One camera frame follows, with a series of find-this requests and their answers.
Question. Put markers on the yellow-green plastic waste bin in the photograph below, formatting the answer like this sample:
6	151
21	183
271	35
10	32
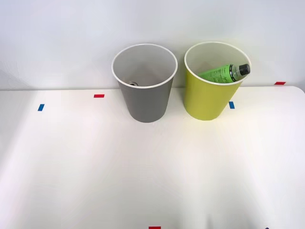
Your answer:
207	100

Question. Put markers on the silver top drink can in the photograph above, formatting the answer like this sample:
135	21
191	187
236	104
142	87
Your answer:
133	83

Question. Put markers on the grey plastic waste bin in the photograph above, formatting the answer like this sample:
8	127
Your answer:
145	102

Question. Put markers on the green label plastic bottle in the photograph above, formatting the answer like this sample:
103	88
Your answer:
218	74

